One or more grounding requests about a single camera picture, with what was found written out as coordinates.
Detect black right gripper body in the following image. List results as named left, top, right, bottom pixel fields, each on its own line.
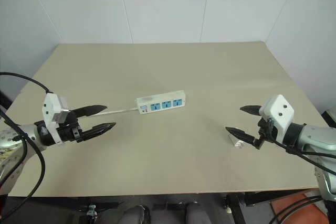
left=253, top=117, right=279, bottom=151

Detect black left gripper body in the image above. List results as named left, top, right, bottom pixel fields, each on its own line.
left=56, top=110, right=83, bottom=145

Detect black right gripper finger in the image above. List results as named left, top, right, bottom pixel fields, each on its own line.
left=239, top=105, right=263, bottom=117
left=225, top=126, right=257, bottom=146

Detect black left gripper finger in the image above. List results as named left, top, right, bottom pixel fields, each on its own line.
left=68, top=104, right=108, bottom=119
left=78, top=122, right=117, bottom=142

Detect white plug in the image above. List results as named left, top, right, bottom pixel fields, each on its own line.
left=228, top=132, right=247, bottom=150

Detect white power strip blue sockets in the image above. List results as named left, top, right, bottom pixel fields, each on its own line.
left=136, top=90, right=186, bottom=115

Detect dark grey rounded shape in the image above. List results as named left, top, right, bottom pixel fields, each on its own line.
left=184, top=202, right=208, bottom=224
left=122, top=204, right=151, bottom=224

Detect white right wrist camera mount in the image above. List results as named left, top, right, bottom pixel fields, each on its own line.
left=258, top=94, right=295, bottom=144

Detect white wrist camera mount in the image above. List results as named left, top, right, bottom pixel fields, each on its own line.
left=41, top=93, right=70, bottom=146
left=258, top=94, right=295, bottom=144

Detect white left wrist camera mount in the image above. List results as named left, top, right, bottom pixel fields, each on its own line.
left=41, top=93, right=70, bottom=146

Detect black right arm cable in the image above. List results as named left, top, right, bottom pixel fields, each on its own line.
left=271, top=137, right=336, bottom=176

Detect black object at wall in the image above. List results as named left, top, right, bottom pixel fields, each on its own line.
left=321, top=109, right=336, bottom=131

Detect black table frame leg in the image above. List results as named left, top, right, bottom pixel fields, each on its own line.
left=223, top=191, right=275, bottom=224

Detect black bracket under table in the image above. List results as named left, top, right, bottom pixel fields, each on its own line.
left=75, top=199, right=124, bottom=224

